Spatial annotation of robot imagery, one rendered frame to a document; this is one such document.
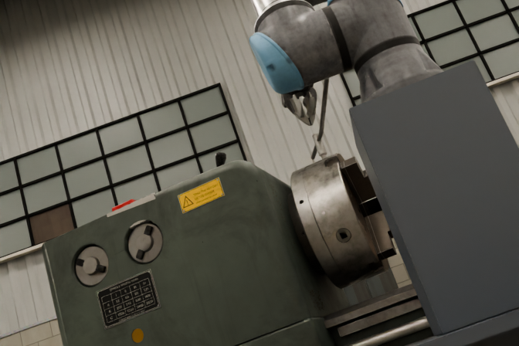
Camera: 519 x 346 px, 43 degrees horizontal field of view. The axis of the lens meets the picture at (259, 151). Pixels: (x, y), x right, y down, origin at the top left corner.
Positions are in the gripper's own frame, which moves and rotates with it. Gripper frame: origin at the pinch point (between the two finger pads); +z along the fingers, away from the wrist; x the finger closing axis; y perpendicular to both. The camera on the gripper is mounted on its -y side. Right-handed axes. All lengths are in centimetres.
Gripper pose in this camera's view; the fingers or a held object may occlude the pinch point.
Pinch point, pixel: (309, 122)
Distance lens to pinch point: 171.8
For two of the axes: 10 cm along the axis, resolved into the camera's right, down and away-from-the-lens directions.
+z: 2.8, 8.6, -4.2
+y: 0.7, -4.6, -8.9
